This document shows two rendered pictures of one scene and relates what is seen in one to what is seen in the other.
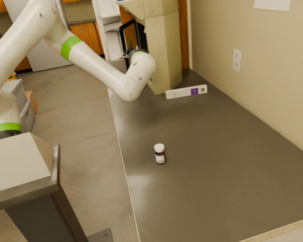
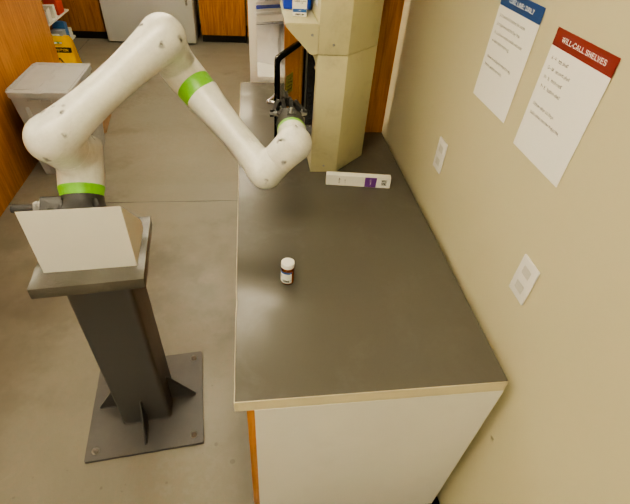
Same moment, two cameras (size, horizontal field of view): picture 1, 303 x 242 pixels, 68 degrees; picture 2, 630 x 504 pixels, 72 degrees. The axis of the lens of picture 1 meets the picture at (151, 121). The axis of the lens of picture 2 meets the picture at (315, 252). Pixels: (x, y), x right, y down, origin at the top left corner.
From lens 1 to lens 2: 41 cm
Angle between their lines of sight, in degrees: 10
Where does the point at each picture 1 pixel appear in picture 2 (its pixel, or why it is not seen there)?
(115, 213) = (213, 333)
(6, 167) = (81, 244)
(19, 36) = (126, 70)
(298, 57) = (498, 189)
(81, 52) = (207, 100)
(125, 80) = (263, 159)
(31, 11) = (148, 36)
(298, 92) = (488, 234)
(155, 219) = (259, 350)
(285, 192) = (422, 354)
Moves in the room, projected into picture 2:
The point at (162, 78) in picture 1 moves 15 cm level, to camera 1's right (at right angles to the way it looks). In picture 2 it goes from (327, 150) to (363, 153)
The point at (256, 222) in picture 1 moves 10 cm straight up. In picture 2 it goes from (372, 378) to (378, 355)
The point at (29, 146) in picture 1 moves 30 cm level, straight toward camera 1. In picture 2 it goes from (116, 224) to (144, 292)
